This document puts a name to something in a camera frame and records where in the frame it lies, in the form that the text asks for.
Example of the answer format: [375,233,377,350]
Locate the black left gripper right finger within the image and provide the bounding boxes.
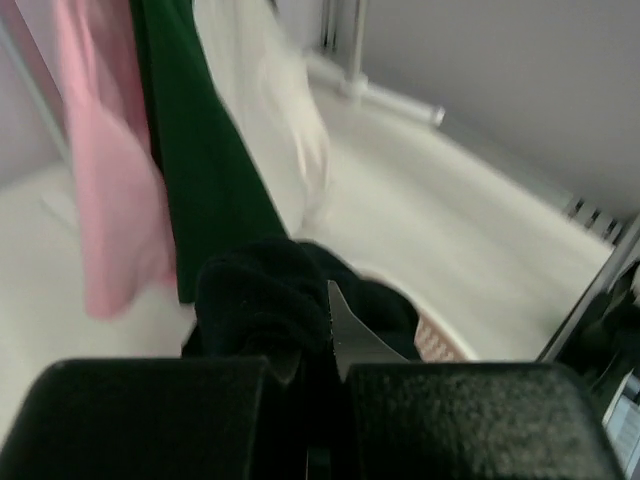
[328,282,623,479]

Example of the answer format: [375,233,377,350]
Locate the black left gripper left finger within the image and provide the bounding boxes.
[1,357,307,479]

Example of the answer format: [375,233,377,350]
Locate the black t shirt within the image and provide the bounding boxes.
[182,239,420,360]

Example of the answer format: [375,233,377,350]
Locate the pink t shirt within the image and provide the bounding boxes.
[53,1,175,318]

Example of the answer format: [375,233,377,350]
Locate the green and white t shirt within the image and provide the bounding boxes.
[130,1,330,304]

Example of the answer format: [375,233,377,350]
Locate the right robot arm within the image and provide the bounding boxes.
[578,261,639,479]

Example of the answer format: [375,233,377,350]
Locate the white perforated plastic basket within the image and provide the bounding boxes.
[356,263,481,363]

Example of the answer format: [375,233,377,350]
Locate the metal clothes rack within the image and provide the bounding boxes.
[0,0,447,161]

